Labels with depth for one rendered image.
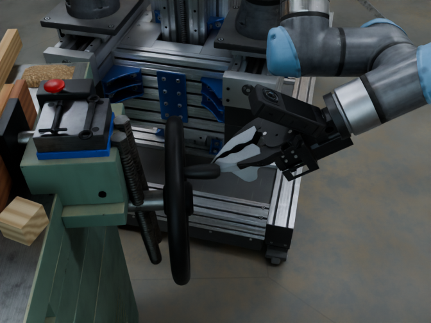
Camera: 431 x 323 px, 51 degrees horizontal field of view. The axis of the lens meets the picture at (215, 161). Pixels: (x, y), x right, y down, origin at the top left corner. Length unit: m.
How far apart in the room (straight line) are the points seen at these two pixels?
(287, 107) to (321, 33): 0.14
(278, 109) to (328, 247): 1.20
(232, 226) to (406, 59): 1.01
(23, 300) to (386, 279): 1.36
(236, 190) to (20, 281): 1.10
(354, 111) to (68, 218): 0.44
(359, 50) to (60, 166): 0.46
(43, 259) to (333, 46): 0.51
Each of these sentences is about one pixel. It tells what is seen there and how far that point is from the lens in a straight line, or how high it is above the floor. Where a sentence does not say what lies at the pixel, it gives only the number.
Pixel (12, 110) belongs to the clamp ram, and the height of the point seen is 0.99.
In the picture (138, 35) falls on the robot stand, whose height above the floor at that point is 0.73.
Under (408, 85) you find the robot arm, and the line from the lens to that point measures 0.65.
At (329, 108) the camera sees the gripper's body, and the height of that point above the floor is 1.02.
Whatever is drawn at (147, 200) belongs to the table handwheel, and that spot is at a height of 0.82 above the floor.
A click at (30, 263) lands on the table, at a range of 0.64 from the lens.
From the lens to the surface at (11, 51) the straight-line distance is 1.03.
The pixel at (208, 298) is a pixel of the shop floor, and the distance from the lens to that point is 1.60.
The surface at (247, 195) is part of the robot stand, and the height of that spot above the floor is 0.21.
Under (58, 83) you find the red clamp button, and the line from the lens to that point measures 0.70.
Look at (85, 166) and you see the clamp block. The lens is 0.66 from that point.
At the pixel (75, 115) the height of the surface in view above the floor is 1.00.
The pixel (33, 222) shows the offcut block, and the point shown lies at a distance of 0.64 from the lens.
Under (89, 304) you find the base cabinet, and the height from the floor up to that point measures 0.63.
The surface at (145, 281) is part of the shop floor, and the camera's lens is 1.65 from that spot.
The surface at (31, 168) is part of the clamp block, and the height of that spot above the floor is 0.95.
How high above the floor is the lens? 1.40
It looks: 44 degrees down
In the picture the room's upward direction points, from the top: straight up
